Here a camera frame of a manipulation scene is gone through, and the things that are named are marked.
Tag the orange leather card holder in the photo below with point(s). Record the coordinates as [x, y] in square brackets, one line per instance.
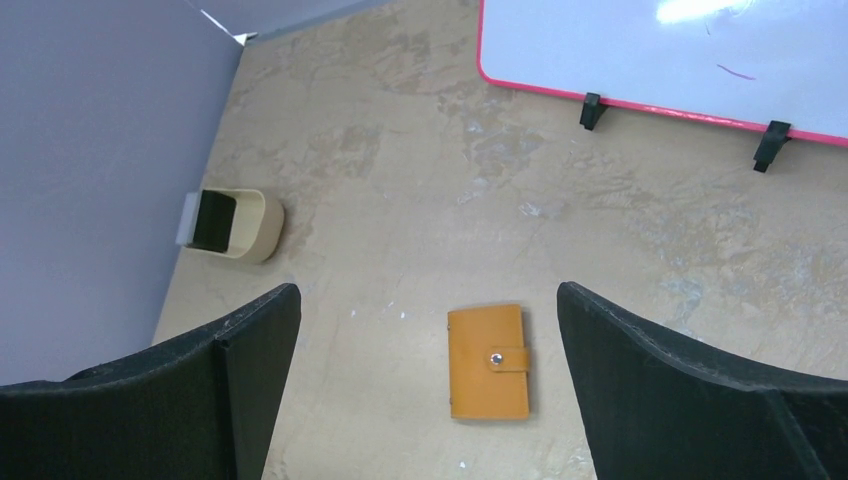
[488, 363]

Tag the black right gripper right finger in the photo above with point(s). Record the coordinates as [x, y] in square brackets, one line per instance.
[657, 404]

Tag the black whiteboard foot left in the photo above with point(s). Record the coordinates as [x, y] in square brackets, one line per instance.
[592, 110]

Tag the black whiteboard foot right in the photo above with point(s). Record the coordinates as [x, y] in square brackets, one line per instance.
[773, 139]

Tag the grey credit card stack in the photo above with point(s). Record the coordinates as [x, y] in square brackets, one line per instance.
[188, 219]

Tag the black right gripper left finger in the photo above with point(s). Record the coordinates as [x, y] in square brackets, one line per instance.
[201, 405]

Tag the pink framed whiteboard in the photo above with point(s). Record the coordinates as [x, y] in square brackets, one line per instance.
[740, 64]

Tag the black credit card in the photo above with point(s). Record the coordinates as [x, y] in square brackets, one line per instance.
[214, 222]

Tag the beige oval tray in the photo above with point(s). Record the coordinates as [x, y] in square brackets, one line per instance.
[257, 225]

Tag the black whiteboard foot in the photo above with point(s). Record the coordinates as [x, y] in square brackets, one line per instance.
[773, 139]
[592, 110]

